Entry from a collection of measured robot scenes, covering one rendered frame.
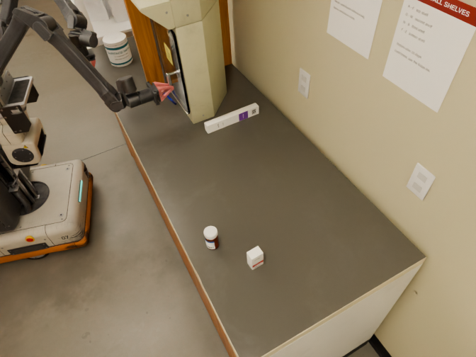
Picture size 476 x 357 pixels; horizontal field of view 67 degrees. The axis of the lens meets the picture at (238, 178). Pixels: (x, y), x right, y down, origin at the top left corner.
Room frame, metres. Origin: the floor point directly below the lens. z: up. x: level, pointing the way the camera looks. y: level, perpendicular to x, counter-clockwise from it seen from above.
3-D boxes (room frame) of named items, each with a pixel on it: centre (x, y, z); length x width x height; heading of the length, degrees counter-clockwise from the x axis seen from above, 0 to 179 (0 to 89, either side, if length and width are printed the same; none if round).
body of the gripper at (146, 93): (1.31, 0.36, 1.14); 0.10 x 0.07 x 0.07; 25
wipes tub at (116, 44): (1.95, 0.63, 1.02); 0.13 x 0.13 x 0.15
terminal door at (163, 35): (1.47, 0.26, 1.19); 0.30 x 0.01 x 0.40; 24
